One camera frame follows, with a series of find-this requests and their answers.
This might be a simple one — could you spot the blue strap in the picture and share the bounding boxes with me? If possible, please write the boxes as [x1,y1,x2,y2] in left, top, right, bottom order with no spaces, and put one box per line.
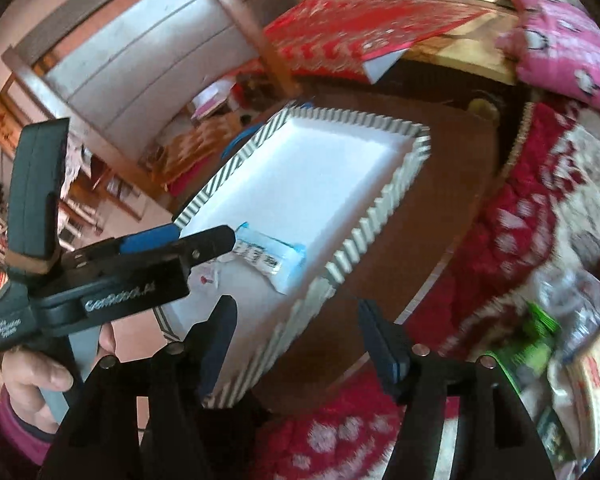
[222,130,257,157]

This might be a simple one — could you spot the wooden chair grey panels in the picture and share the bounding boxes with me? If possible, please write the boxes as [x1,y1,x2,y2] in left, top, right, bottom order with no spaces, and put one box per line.
[2,0,302,196]

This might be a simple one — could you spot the person's left forearm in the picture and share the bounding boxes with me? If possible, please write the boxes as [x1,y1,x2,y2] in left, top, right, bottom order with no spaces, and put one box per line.
[0,389,61,480]

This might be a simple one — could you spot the yellow round object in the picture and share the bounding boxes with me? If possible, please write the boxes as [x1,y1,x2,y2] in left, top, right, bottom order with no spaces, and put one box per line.
[467,97,499,122]

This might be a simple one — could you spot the red patterned cloth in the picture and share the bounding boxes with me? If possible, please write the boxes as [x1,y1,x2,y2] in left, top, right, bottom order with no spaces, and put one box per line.
[260,0,492,82]

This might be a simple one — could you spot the person's left hand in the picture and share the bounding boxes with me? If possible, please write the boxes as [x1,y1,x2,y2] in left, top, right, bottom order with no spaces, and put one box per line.
[1,321,117,423]

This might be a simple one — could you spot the small white packet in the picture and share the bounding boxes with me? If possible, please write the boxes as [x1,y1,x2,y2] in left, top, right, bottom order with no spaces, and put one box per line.
[194,259,222,288]

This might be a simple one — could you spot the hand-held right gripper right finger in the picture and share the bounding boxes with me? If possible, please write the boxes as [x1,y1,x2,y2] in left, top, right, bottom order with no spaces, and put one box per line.
[358,299,556,480]

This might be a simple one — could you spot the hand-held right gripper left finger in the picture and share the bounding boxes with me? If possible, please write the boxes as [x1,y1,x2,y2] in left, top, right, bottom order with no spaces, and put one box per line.
[40,296,239,480]

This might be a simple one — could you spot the red white printed blanket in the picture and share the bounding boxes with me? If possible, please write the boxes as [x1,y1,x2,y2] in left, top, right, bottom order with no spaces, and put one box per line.
[250,100,600,480]

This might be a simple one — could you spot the pink printed pillow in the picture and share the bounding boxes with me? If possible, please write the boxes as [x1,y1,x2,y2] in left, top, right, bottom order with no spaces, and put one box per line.
[497,0,600,122]

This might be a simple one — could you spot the tan cracker packet red label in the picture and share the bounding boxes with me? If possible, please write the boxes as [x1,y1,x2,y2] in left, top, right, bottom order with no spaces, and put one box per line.
[564,329,600,466]

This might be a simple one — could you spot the striped paper tray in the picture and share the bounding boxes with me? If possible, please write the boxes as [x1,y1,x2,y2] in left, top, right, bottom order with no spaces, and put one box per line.
[152,104,432,409]

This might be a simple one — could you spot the orange checkered blanket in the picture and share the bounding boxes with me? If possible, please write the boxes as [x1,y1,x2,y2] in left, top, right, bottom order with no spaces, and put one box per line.
[162,119,243,188]

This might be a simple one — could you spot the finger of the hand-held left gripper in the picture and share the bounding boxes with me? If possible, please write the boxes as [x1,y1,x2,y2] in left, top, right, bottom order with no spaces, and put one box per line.
[72,224,181,267]
[177,225,237,265]

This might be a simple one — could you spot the yellow wooden table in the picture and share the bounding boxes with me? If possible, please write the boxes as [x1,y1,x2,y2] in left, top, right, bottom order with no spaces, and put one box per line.
[395,10,523,87]

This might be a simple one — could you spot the light blue white snack packet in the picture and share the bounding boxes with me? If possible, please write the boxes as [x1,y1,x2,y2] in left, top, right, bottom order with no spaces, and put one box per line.
[232,222,307,294]

